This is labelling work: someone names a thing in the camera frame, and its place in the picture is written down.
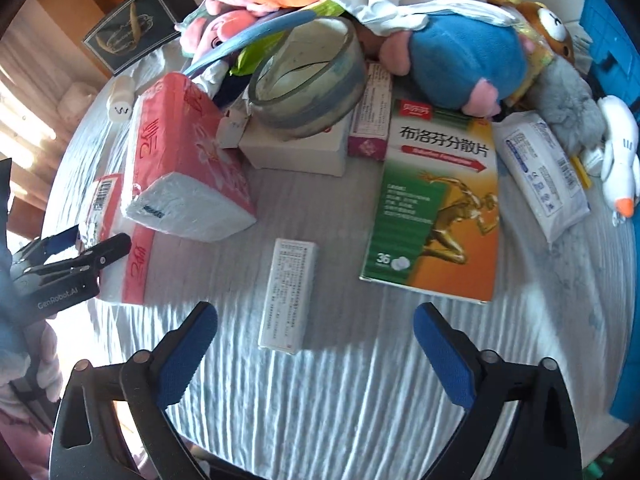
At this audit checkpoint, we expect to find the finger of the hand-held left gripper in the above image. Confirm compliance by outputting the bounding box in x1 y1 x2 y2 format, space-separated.
30 232 133 286
17 225 83 261

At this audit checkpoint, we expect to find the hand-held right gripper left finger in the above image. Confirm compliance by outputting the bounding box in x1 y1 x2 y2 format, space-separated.
48 301 219 480

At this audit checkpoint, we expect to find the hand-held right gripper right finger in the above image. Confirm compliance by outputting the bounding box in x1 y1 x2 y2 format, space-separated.
412 302 585 480

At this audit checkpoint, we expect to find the small white bottle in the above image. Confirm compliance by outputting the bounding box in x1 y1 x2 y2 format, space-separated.
109 76 137 123

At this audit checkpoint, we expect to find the blue plastic bin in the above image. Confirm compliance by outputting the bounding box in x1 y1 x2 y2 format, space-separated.
580 0 640 423

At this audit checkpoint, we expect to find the striped cloth desktop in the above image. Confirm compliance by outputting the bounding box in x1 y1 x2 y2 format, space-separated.
47 35 636 480

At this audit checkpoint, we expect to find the person's left hand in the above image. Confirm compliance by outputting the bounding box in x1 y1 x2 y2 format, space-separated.
20 317 63 403

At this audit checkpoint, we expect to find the pink tissue pack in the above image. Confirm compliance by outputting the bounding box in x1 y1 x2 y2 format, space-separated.
121 72 258 243
80 174 156 306

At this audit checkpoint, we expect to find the slim white medicine box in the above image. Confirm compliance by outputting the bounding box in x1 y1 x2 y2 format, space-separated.
258 238 319 353

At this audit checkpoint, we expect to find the large green orange medicine box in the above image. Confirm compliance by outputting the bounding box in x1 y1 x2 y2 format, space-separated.
359 97 501 304

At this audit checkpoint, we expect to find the small white box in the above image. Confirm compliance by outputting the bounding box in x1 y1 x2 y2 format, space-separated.
217 97 251 150

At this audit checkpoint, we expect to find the white wipes packet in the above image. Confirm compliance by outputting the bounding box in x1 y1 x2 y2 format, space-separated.
492 111 592 243

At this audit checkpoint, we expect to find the white cardboard box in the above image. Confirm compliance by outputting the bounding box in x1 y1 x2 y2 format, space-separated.
239 117 351 177

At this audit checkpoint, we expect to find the black box with gold print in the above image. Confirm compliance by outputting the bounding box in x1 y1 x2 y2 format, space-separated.
82 0 198 78

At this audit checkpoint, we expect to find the yellow stick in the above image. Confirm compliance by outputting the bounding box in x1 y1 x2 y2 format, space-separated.
570 155 593 191

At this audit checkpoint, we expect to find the pink pig plush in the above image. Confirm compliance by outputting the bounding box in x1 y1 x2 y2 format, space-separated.
175 0 271 68

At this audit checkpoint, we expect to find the green packet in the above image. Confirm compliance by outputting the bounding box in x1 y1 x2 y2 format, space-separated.
232 35 286 76

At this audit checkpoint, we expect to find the blue hoop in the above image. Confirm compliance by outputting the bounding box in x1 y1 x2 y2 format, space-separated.
182 2 331 78

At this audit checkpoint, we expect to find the purple medicine box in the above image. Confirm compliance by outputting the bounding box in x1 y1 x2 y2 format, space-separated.
347 62 393 161

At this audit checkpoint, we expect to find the white duck plush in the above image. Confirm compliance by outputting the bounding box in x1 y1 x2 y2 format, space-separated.
597 95 640 218

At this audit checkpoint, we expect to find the clear tape roll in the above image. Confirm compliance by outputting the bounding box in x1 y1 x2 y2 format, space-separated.
247 16 368 142

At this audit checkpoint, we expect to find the grey plush toy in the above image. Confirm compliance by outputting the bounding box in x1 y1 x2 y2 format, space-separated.
525 57 608 158

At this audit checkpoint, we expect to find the blue pig plush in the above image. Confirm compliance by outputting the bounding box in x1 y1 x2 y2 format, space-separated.
380 2 531 117

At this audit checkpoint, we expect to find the brown bear plush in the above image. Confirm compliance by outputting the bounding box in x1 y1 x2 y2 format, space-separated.
480 0 581 68

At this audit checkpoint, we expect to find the white cloth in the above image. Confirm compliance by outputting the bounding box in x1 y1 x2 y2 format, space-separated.
327 0 521 36

